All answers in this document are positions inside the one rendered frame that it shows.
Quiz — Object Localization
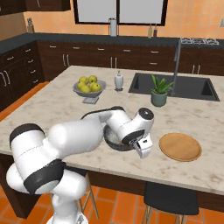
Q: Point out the dark wooden island base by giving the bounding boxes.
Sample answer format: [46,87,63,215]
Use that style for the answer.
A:
[0,152,224,221]

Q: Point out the white soap dispenser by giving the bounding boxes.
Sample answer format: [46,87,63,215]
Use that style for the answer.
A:
[114,70,125,92]

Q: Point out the dark base cupboard run, long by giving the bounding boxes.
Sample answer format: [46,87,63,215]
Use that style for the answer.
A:
[37,39,224,81]

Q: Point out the dark base cupboard run, short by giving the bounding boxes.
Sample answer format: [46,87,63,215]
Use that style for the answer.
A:
[0,40,46,113]

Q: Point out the black stool with wooden legs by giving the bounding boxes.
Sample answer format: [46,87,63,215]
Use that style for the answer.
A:
[141,181,200,224]
[66,165,101,221]

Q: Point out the grey pedestal fruit bowl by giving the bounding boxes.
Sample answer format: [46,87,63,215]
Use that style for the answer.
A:
[72,80,108,105]

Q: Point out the green plant in grey-green pot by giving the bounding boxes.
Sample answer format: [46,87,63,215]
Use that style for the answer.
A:
[150,73,175,108]

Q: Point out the small grey grinder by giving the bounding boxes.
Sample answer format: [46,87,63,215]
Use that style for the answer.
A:
[26,17,35,34]

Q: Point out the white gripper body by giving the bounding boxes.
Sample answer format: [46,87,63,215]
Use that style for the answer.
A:
[134,143,153,159]

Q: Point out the dark wall cupboards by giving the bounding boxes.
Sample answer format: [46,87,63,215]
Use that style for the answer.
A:
[0,0,72,17]

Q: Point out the dark sink basin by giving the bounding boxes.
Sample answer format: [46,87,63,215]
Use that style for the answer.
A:
[128,72,221,102]

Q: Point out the black-framed window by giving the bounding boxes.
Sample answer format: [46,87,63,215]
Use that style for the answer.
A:
[72,0,169,27]

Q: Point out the round wooden plate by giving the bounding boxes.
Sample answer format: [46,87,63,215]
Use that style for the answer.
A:
[158,132,203,163]

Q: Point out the grey tall tap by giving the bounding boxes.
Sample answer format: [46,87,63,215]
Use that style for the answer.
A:
[171,38,183,97]

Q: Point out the gas hob with grates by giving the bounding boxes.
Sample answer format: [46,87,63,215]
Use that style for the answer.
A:
[179,37,221,46]

